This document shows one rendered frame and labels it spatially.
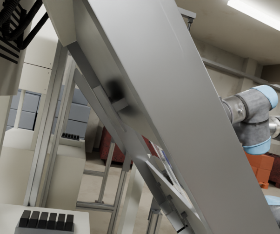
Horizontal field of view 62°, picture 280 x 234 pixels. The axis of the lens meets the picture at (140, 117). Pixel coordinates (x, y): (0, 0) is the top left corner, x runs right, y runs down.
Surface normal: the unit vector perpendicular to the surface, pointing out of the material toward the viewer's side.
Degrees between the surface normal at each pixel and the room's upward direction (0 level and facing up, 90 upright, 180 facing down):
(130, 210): 90
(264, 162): 90
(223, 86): 90
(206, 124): 90
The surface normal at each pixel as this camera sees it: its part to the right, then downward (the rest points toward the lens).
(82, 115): 0.33, 0.11
